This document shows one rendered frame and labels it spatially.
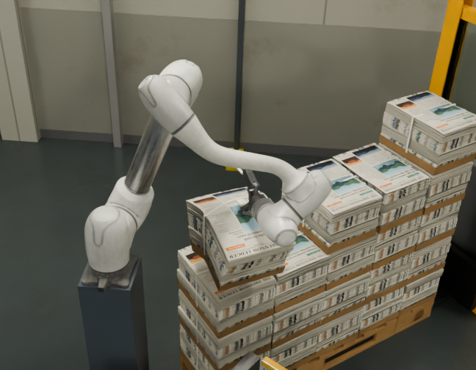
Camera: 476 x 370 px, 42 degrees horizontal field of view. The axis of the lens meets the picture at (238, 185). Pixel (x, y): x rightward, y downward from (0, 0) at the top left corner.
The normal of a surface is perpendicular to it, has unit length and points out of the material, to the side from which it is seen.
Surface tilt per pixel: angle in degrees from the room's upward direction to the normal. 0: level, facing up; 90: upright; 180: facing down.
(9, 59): 90
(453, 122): 1
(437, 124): 1
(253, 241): 20
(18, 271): 0
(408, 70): 90
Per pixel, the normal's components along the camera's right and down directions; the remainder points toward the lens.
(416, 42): -0.07, 0.55
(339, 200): 0.04, -0.83
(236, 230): 0.17, -0.65
